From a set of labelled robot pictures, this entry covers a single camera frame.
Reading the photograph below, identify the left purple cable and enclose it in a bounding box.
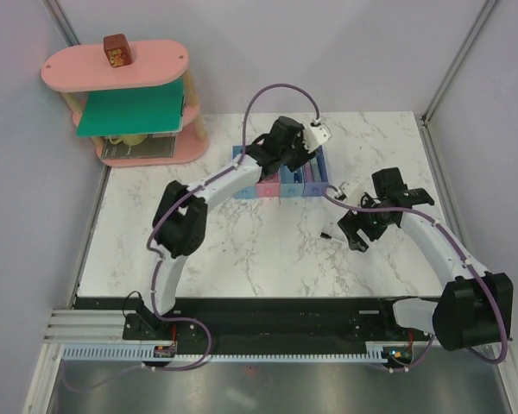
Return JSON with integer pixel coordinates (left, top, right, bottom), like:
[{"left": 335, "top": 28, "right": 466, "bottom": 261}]
[{"left": 62, "top": 83, "right": 323, "bottom": 392}]

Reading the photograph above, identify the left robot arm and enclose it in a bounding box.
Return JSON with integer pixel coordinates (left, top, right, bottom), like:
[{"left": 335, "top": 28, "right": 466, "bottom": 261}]
[{"left": 127, "top": 116, "right": 332, "bottom": 339}]

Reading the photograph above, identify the light blue drawer bin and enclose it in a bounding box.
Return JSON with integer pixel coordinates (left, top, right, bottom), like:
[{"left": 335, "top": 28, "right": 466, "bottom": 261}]
[{"left": 232, "top": 145, "right": 260, "bottom": 199}]

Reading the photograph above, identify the brown cube toy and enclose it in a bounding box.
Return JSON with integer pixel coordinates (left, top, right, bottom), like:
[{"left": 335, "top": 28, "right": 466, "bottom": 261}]
[{"left": 103, "top": 34, "right": 133, "bottom": 68}]

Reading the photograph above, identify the sky blue drawer bin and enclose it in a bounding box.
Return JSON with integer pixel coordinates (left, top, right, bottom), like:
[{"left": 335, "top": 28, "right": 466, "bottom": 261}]
[{"left": 280, "top": 166, "right": 305, "bottom": 198}]

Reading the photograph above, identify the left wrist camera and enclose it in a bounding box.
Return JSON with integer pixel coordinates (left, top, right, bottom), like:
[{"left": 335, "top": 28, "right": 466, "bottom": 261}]
[{"left": 303, "top": 123, "right": 332, "bottom": 154}]

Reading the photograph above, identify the yellow mug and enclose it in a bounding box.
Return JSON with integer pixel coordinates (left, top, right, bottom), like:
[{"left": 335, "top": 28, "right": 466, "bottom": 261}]
[{"left": 108, "top": 134, "right": 148, "bottom": 147}]

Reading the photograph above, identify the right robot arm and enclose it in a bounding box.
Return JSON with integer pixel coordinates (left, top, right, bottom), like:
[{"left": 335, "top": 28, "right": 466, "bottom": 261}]
[{"left": 334, "top": 167, "right": 514, "bottom": 351}]

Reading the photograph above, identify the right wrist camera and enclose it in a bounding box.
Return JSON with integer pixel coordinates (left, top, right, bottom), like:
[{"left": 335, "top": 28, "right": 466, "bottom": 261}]
[{"left": 335, "top": 181, "right": 363, "bottom": 205}]

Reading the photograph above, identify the green folder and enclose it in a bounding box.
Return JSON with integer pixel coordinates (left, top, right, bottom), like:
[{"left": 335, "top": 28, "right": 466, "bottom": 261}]
[{"left": 77, "top": 78, "right": 184, "bottom": 137}]

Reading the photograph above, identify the aluminium post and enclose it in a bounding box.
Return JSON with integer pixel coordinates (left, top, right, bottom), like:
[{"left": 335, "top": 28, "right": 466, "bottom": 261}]
[
  {"left": 420, "top": 0, "right": 500, "bottom": 125},
  {"left": 42, "top": 0, "right": 80, "bottom": 47}
]

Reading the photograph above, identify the black book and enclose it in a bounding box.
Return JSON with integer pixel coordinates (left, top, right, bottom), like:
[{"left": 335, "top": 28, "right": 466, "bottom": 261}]
[{"left": 101, "top": 133, "right": 177, "bottom": 160}]

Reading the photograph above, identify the pink eraser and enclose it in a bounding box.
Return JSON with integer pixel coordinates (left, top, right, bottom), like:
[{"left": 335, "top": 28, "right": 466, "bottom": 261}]
[{"left": 304, "top": 163, "right": 314, "bottom": 183}]

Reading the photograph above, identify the aluminium frame rail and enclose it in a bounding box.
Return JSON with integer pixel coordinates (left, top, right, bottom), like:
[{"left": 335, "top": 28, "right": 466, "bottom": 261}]
[{"left": 42, "top": 308, "right": 515, "bottom": 346}]

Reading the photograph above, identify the white cable duct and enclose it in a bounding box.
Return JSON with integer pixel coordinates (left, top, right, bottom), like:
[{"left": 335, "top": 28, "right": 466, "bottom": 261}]
[{"left": 63, "top": 340, "right": 411, "bottom": 361}]

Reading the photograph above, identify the right aluminium post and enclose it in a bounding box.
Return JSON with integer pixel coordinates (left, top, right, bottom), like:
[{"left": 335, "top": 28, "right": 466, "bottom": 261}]
[{"left": 420, "top": 0, "right": 500, "bottom": 125}]

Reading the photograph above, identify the left aluminium post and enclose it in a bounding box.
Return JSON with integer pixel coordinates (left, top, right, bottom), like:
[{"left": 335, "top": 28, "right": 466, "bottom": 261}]
[{"left": 42, "top": 0, "right": 80, "bottom": 47}]

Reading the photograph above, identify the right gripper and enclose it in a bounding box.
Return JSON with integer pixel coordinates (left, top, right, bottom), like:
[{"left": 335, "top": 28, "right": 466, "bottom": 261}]
[{"left": 337, "top": 191, "right": 393, "bottom": 253}]

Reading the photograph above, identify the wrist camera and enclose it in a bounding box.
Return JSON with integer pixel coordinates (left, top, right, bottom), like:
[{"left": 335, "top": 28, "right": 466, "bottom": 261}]
[
  {"left": 303, "top": 123, "right": 332, "bottom": 154},
  {"left": 335, "top": 181, "right": 363, "bottom": 205}
]

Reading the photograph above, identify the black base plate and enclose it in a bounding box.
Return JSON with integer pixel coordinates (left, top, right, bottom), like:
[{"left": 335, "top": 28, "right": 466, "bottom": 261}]
[{"left": 111, "top": 296, "right": 428, "bottom": 344}]

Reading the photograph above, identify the pink drawer bin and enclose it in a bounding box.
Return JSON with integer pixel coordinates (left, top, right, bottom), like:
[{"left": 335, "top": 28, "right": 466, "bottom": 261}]
[{"left": 256, "top": 175, "right": 281, "bottom": 198}]

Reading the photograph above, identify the pink wooden shelf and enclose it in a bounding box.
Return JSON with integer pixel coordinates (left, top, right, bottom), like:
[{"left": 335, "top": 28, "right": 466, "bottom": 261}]
[{"left": 41, "top": 39, "right": 209, "bottom": 168}]

